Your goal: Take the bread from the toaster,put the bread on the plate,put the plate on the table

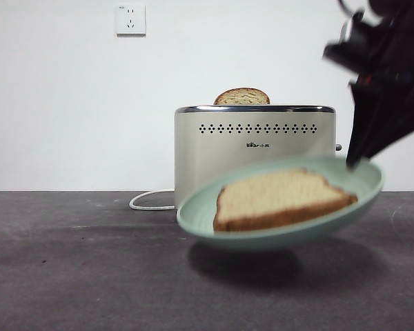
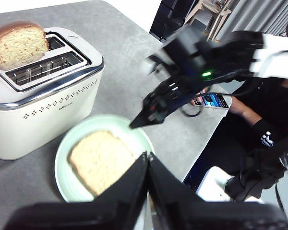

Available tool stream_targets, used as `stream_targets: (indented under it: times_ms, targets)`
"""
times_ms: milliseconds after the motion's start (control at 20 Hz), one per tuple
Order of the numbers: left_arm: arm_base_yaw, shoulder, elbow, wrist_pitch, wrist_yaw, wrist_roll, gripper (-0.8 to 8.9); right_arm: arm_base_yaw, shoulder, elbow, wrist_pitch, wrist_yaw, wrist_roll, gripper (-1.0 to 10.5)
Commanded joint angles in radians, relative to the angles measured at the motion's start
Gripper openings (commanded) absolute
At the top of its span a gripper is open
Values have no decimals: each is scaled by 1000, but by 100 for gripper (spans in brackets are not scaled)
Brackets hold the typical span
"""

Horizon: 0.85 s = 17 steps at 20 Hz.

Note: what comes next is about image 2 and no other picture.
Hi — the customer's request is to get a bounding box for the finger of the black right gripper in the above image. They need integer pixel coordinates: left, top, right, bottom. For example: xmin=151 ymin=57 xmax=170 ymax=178
xmin=129 ymin=79 xmax=190 ymax=129

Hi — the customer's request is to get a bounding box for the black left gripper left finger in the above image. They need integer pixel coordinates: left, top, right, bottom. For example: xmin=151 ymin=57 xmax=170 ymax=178
xmin=3 ymin=152 xmax=149 ymax=230

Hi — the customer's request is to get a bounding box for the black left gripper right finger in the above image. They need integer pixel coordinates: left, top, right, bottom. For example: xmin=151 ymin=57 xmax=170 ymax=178
xmin=148 ymin=152 xmax=288 ymax=230

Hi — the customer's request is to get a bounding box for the smartphone with lit screen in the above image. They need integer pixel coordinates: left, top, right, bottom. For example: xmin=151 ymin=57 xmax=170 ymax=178
xmin=193 ymin=92 xmax=232 ymax=110

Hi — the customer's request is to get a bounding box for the large brown bread slice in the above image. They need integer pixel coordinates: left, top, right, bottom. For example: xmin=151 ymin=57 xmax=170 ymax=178
xmin=67 ymin=130 xmax=136 ymax=197

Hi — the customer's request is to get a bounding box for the pale green round plate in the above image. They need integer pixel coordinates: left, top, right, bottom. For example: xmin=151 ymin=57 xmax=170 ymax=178
xmin=54 ymin=114 xmax=156 ymax=203

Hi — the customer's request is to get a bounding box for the cream toaster with chrome top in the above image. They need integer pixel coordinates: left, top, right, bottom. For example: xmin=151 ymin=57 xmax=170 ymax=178
xmin=0 ymin=26 xmax=105 ymax=161

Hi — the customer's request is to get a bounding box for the small brown bread slice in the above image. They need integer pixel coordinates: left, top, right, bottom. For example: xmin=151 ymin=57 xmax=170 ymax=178
xmin=0 ymin=21 xmax=49 ymax=71

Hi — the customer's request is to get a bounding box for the person's hand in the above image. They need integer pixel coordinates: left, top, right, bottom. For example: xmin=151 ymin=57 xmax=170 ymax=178
xmin=229 ymin=97 xmax=261 ymax=125

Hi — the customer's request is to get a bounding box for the white box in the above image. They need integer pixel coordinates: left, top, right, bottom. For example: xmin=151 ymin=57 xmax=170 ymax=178
xmin=196 ymin=166 xmax=235 ymax=202

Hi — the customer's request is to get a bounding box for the black cabinet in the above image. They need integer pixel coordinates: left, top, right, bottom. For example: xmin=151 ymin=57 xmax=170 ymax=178
xmin=149 ymin=0 xmax=200 ymax=42

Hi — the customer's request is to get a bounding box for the light wooden furniture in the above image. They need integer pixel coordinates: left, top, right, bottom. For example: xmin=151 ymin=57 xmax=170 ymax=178
xmin=186 ymin=0 xmax=232 ymax=41

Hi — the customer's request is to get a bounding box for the black bag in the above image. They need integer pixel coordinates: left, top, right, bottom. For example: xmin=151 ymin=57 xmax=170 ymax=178
xmin=224 ymin=148 xmax=288 ymax=202

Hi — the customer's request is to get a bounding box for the grey curtain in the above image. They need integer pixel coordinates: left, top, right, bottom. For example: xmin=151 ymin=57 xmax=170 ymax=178
xmin=216 ymin=0 xmax=288 ymax=36

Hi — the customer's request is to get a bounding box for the person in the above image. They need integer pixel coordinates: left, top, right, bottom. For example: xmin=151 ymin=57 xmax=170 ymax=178
xmin=201 ymin=19 xmax=288 ymax=168

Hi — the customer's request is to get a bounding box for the thin black cable loop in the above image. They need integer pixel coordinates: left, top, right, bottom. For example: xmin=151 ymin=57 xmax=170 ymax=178
xmin=181 ymin=105 xmax=204 ymax=118

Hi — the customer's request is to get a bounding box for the pale grey right camera box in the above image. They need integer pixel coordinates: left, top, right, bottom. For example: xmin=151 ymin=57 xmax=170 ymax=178
xmin=143 ymin=56 xmax=164 ymax=76

